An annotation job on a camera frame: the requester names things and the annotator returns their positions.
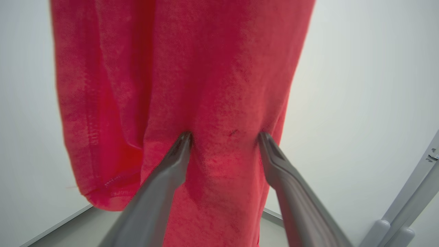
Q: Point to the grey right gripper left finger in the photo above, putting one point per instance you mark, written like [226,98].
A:
[147,206]

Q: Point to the grey partition bottom rail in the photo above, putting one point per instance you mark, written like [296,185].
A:
[273,216]
[58,224]

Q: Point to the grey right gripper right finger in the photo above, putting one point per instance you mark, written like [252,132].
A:
[301,206]

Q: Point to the grey partition post with feet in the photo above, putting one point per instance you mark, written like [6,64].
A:
[411,195]

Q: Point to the red clothing item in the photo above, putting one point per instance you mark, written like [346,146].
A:
[212,85]

